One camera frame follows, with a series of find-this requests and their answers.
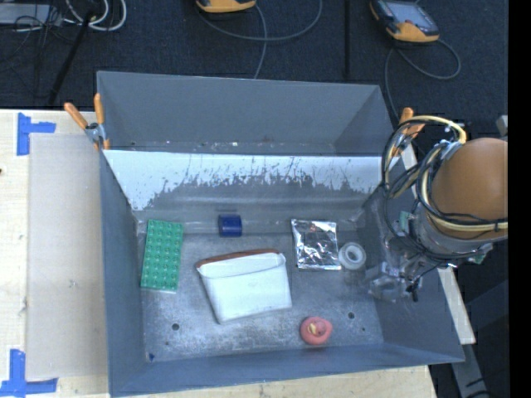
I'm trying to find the small blue block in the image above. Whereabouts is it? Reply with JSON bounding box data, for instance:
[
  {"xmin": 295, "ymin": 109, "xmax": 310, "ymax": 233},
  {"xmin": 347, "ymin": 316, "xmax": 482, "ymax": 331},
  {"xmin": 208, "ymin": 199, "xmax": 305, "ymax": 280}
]
[{"xmin": 217, "ymin": 212, "xmax": 244, "ymax": 238}]

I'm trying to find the green studded flat block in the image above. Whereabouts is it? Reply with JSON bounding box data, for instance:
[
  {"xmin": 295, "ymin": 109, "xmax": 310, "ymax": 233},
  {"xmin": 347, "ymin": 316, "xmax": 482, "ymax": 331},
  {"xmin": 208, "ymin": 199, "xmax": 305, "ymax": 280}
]
[{"xmin": 139, "ymin": 218, "xmax": 184, "ymax": 294}]

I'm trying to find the red round toy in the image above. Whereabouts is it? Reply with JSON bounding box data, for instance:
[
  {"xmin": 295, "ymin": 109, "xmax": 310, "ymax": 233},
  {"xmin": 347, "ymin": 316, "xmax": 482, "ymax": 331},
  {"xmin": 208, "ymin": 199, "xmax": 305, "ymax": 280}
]
[{"xmin": 299, "ymin": 315, "xmax": 334, "ymax": 346}]

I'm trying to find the grey metal bin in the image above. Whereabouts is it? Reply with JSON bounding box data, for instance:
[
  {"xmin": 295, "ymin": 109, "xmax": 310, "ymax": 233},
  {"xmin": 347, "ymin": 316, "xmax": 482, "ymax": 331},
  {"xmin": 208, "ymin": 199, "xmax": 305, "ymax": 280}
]
[{"xmin": 95, "ymin": 70, "xmax": 466, "ymax": 398}]

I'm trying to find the clear tape roll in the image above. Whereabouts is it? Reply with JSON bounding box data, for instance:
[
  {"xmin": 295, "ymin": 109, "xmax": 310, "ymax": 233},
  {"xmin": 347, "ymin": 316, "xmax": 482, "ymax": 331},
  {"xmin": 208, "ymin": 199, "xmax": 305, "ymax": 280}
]
[{"xmin": 338, "ymin": 241, "xmax": 367, "ymax": 271}]

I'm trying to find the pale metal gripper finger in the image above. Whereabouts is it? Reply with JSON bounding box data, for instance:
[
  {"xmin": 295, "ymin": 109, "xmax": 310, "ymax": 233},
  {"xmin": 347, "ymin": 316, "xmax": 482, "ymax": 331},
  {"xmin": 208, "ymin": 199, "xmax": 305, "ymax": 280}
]
[
  {"xmin": 364, "ymin": 262, "xmax": 394, "ymax": 285},
  {"xmin": 370, "ymin": 282, "xmax": 402, "ymax": 303}
]

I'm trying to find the pale wood flat board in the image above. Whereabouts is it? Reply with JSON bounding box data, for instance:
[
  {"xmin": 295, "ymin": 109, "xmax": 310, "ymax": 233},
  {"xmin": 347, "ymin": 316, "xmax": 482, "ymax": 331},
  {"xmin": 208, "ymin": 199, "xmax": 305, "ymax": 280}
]
[{"xmin": 25, "ymin": 133, "xmax": 110, "ymax": 383}]

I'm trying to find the white tub with red-brown rim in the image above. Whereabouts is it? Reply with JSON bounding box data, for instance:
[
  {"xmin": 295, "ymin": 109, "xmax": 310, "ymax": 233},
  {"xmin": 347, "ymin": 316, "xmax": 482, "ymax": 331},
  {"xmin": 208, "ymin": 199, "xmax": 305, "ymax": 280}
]
[{"xmin": 194, "ymin": 248, "xmax": 294, "ymax": 325}]

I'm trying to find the black cylinder on white bracket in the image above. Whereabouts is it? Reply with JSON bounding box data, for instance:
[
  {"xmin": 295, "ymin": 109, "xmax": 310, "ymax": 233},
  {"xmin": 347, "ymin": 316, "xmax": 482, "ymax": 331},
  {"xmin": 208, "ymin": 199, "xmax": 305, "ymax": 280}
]
[{"xmin": 405, "ymin": 272, "xmax": 422, "ymax": 303}]

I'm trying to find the silver foil packet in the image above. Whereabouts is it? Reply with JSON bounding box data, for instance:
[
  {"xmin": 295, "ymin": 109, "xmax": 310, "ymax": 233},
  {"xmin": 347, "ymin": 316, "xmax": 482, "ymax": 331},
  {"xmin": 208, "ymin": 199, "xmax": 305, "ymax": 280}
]
[{"xmin": 290, "ymin": 217, "xmax": 342, "ymax": 271}]

